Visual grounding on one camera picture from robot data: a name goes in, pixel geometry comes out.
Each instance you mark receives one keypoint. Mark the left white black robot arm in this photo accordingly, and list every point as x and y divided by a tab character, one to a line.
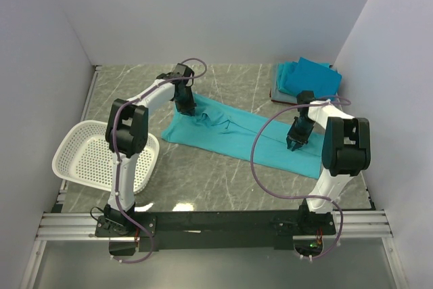
127	135

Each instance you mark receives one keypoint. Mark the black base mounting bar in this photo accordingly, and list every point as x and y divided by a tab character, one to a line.
219	229

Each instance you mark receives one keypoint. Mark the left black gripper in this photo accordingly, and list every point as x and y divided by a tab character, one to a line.
189	109

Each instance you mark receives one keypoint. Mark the folded blue t shirt top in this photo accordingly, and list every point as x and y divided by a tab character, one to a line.
311	76

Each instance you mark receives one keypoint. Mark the folded red t shirt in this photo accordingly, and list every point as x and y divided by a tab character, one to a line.
282	98

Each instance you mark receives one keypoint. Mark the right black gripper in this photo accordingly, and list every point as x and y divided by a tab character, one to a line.
292	136

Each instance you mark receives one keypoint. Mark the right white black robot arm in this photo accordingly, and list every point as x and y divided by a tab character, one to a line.
346	149

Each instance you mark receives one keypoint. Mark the white perforated plastic basket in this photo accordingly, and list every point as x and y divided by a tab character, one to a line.
84	157

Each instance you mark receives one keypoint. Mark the turquoise t shirt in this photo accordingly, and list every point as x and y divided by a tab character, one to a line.
282	77
229	131

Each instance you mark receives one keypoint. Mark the aluminium frame rail front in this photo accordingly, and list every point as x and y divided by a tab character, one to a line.
81	227

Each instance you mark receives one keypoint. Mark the folded turquoise t shirt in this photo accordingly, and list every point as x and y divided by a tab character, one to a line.
282	77

